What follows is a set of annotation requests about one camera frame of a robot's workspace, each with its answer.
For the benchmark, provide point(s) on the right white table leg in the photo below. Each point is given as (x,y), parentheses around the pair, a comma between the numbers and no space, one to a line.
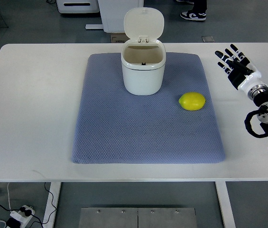
(225,205)

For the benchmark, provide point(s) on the white cabinet base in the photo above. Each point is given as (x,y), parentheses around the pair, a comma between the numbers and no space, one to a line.
(112,14)

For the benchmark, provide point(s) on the metal floor plate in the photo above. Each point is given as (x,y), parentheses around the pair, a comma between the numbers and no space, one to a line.
(106,217)

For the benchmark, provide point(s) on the black and white sneaker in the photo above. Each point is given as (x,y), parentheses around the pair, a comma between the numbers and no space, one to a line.
(193,16)

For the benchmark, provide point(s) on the white trash bin with lid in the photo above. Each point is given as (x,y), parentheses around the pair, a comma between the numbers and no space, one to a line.
(143,56)

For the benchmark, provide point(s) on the blue textured mat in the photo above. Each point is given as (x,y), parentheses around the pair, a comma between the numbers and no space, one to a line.
(115,126)

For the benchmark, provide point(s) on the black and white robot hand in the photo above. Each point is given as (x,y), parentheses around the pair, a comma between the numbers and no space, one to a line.
(241,72)

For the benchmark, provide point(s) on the white power strip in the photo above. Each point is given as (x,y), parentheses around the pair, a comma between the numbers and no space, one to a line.
(20,218)

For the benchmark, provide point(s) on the left white table leg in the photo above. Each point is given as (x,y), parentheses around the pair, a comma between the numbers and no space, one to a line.
(52,204)

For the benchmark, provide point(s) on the cardboard box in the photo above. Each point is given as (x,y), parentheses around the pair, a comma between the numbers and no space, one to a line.
(118,37)

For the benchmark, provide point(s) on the white table leg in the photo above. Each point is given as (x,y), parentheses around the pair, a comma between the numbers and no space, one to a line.
(52,204)
(225,205)

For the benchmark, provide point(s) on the white appliance with slot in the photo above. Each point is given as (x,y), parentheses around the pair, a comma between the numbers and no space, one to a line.
(77,6)

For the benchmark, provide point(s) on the yellow lemon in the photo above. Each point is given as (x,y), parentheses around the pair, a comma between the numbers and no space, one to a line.
(192,101)

